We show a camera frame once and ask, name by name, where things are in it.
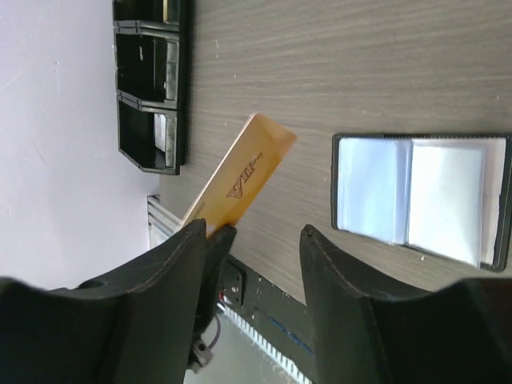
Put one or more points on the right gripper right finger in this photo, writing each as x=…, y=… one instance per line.
x=368, y=327

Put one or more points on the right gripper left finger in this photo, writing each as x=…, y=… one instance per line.
x=133, y=324

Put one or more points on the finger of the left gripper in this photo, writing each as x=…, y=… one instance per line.
x=217, y=248

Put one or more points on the black leather card holder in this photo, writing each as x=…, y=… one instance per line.
x=446, y=195

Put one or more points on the white cards in tray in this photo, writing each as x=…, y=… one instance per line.
x=160, y=132

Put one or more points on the black compartment tray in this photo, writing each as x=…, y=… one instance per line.
x=153, y=45

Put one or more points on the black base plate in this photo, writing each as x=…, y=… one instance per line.
x=277, y=316

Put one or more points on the white cable duct rail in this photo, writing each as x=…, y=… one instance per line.
x=284, y=363

